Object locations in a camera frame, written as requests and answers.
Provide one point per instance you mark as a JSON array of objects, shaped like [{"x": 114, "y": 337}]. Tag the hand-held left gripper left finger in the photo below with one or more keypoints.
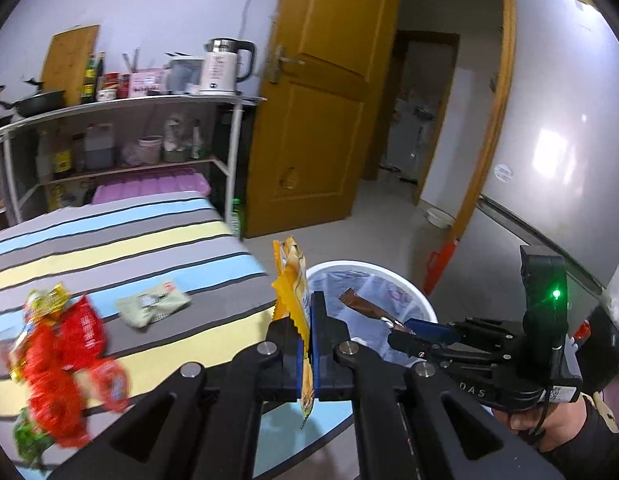
[{"x": 282, "y": 360}]

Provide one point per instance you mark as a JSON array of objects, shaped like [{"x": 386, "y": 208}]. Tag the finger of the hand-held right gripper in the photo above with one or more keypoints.
[
  {"x": 429, "y": 329},
  {"x": 409, "y": 344}
]

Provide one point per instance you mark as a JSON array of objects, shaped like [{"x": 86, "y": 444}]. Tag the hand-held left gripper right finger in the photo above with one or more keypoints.
[{"x": 318, "y": 340}]

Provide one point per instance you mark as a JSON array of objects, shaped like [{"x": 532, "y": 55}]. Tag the white trash bin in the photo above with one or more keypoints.
[{"x": 424, "y": 300}]

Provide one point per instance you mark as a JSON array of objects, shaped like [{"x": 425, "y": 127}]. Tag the brown wrapper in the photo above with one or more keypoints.
[{"x": 364, "y": 305}]

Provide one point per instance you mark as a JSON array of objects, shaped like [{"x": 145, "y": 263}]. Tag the orange snack packet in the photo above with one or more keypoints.
[{"x": 289, "y": 280}]

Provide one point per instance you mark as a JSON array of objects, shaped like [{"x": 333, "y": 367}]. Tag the yellow and red snack packet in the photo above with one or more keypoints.
[{"x": 44, "y": 301}]

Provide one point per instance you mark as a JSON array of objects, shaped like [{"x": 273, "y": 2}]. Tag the bright green snack packet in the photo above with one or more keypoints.
[{"x": 32, "y": 437}]

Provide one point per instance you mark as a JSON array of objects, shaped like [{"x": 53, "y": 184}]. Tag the person's right forearm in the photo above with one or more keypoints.
[{"x": 597, "y": 435}]

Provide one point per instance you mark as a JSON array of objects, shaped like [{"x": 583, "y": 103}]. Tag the person's right hand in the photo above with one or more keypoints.
[{"x": 564, "y": 420}]

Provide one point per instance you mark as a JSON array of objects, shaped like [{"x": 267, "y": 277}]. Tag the orange dustpan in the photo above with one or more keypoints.
[{"x": 442, "y": 265}]

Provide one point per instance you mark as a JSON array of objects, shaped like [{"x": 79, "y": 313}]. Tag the grey plastic bin liner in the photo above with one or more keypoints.
[{"x": 374, "y": 285}]

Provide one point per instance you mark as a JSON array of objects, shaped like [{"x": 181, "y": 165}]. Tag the white floor bowl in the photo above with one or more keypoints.
[{"x": 438, "y": 217}]

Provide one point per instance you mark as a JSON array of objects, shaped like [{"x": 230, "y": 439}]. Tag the pale green packet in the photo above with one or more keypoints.
[{"x": 152, "y": 305}]

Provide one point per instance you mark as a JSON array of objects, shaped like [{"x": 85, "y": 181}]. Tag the green soda bottle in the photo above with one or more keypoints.
[{"x": 236, "y": 220}]

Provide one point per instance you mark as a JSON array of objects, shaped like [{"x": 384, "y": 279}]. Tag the small red snack packet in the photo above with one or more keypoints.
[{"x": 112, "y": 385}]

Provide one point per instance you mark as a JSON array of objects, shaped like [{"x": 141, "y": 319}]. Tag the striped cloth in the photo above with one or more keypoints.
[{"x": 154, "y": 240}]

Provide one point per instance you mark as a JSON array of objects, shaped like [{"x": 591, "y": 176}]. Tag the pink plastic tray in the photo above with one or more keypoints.
[{"x": 149, "y": 185}]

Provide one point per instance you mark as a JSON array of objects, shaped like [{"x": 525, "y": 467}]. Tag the wooden door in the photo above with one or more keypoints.
[{"x": 319, "y": 110}]

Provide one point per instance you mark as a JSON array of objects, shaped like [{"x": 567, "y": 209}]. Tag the green and white bottle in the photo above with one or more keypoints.
[{"x": 196, "y": 142}]

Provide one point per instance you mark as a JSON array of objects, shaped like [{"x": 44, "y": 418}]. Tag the green bowl with bags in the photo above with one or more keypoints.
[{"x": 175, "y": 147}]

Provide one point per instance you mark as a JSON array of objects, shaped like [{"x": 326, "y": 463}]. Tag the pink and white tub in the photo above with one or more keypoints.
[{"x": 150, "y": 150}]

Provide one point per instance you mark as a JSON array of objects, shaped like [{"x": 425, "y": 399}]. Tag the silver refrigerator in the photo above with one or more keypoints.
[{"x": 554, "y": 110}]

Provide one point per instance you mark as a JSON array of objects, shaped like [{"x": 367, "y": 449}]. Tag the crumpled plastic bag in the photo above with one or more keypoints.
[{"x": 130, "y": 156}]

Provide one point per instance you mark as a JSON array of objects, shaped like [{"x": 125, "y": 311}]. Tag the translucent oil jug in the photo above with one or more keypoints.
[{"x": 98, "y": 147}]

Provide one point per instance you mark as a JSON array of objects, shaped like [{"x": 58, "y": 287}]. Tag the white electric kettle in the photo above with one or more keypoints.
[{"x": 219, "y": 72}]

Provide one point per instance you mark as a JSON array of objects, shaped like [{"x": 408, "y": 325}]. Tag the white metal shelf rack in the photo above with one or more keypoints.
[{"x": 139, "y": 102}]

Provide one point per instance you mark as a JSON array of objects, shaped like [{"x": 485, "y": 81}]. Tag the clear plastic container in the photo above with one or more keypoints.
[{"x": 184, "y": 77}]

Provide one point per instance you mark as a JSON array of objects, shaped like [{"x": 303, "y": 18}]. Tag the yellow label bottle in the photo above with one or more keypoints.
[{"x": 62, "y": 162}]

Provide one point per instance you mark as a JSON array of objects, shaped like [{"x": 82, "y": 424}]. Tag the pink utensil holder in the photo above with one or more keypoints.
[{"x": 145, "y": 84}]

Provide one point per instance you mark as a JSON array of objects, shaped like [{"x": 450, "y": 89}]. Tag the white plastic jug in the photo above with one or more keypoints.
[{"x": 43, "y": 157}]

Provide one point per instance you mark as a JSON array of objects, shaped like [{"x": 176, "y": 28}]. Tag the red sauce jar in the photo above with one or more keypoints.
[
  {"x": 107, "y": 89},
  {"x": 123, "y": 86}
]

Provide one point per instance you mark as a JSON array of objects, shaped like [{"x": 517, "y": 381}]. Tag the bundle of chopsticks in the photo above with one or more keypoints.
[{"x": 132, "y": 62}]

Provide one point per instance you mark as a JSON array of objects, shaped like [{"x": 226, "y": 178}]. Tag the dark sauce bottle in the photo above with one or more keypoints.
[
  {"x": 89, "y": 82},
  {"x": 101, "y": 67}
]

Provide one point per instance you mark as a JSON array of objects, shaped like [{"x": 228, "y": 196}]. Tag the black frying pan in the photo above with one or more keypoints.
[{"x": 39, "y": 101}]

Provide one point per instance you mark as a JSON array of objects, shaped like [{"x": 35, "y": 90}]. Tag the bamboo cutting board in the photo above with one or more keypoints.
[{"x": 64, "y": 60}]

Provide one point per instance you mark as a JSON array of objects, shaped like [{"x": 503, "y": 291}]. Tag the wooden door frame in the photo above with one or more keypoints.
[{"x": 494, "y": 110}]

